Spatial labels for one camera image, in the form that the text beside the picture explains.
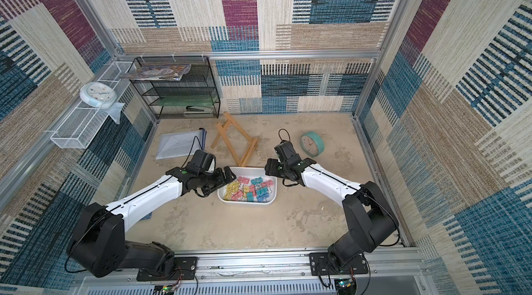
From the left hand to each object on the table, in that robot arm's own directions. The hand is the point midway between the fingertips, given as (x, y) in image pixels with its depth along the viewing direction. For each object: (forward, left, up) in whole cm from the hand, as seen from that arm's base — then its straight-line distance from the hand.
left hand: (229, 179), depth 86 cm
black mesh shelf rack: (+47, +18, +15) cm, 53 cm away
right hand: (+5, -17, +1) cm, 18 cm away
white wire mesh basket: (+7, +48, +26) cm, 55 cm away
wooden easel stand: (+22, -9, -3) cm, 24 cm away
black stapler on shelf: (+41, +21, +2) cm, 46 cm away
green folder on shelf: (+45, +26, +5) cm, 52 cm away
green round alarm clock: (+17, -37, +1) cm, 40 cm away
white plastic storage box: (+1, -9, -7) cm, 11 cm away
